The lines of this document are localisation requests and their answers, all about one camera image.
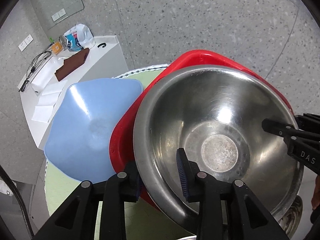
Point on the brown cloth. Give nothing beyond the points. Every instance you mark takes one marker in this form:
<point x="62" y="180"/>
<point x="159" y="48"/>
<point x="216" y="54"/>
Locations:
<point x="71" y="64"/>

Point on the blue plastic plate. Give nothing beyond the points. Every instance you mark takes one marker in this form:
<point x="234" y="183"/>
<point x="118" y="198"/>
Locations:
<point x="79" y="138"/>

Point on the orange container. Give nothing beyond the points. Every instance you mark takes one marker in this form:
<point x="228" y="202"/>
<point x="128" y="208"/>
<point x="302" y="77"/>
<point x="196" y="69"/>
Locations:
<point x="56" y="47"/>

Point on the large steel bowl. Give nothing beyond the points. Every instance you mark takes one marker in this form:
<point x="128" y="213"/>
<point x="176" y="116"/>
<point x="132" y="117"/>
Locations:
<point x="215" y="139"/>

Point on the white sink counter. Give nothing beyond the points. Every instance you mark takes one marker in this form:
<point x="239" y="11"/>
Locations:
<point x="100" y="63"/>

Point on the plastic bag with blue pack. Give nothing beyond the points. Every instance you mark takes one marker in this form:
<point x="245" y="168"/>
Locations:
<point x="79" y="37"/>

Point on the double wall socket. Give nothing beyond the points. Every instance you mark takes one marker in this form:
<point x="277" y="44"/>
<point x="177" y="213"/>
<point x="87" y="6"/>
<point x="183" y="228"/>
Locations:
<point x="25" y="42"/>

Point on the round table with tablecloth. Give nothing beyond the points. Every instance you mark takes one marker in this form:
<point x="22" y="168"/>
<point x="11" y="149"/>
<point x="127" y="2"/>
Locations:
<point x="142" y="221"/>

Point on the person's right hand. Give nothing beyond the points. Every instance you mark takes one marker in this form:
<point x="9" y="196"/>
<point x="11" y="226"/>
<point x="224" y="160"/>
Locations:
<point x="316" y="194"/>

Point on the red plastic basin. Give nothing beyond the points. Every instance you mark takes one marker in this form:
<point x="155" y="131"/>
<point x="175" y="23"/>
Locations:
<point x="125" y="139"/>

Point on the white paper towels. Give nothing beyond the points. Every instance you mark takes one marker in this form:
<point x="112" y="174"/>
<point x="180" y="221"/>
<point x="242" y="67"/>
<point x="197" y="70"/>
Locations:
<point x="47" y="100"/>

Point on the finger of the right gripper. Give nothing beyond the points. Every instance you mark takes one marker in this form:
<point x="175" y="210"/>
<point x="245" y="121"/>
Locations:
<point x="282" y="129"/>

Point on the small black hook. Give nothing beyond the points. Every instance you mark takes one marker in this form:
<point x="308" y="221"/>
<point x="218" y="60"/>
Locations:
<point x="102" y="45"/>

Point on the medium steel bowl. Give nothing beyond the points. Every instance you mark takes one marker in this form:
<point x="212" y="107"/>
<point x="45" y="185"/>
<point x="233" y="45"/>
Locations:
<point x="290" y="221"/>

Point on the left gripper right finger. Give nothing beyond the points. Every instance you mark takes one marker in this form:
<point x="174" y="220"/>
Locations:
<point x="225" y="209"/>

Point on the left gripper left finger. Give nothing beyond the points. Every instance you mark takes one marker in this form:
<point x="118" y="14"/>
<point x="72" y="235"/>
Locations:
<point x="122" y="187"/>

